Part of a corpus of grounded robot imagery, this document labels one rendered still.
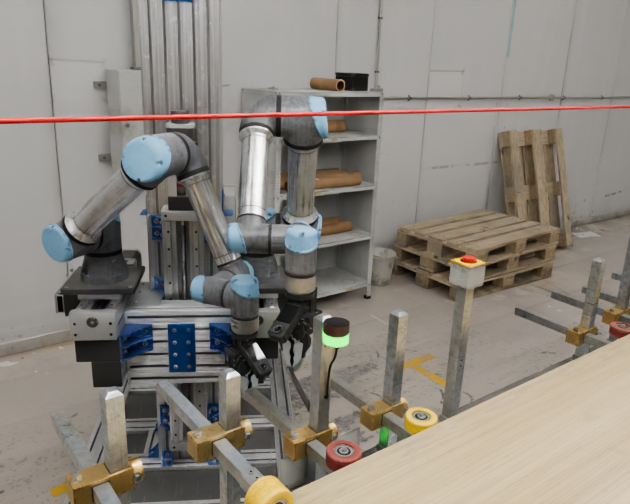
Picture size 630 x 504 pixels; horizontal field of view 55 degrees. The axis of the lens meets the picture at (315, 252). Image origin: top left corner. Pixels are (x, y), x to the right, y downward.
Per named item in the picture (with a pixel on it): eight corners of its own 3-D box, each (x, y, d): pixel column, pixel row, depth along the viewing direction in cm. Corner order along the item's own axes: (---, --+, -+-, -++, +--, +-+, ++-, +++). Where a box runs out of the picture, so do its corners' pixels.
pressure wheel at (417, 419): (402, 461, 149) (406, 421, 146) (400, 442, 157) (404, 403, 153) (434, 464, 148) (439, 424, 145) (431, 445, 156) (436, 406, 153)
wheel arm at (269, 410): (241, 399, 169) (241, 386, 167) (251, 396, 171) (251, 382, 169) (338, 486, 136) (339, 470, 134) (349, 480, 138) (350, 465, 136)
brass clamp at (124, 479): (66, 495, 116) (64, 473, 114) (134, 470, 123) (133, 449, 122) (76, 514, 111) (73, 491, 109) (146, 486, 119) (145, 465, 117)
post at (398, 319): (376, 465, 171) (389, 309, 156) (385, 461, 173) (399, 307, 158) (385, 472, 168) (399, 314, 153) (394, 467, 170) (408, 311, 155)
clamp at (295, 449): (282, 451, 147) (282, 433, 146) (325, 433, 155) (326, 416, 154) (295, 463, 143) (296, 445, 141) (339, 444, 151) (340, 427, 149)
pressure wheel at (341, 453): (317, 487, 139) (319, 445, 135) (343, 475, 143) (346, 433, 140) (338, 508, 133) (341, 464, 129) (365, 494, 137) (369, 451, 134)
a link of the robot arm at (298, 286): (304, 281, 139) (276, 273, 143) (304, 299, 140) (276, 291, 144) (322, 272, 145) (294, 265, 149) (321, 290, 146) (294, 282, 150)
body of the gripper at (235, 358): (247, 359, 174) (247, 320, 170) (263, 371, 168) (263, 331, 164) (223, 365, 170) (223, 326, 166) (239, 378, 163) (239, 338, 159)
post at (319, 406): (306, 485, 155) (313, 313, 140) (317, 479, 157) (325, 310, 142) (314, 492, 152) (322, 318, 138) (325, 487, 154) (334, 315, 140)
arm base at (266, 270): (234, 268, 208) (234, 241, 205) (278, 268, 210) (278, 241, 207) (233, 284, 194) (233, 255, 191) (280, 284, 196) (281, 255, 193)
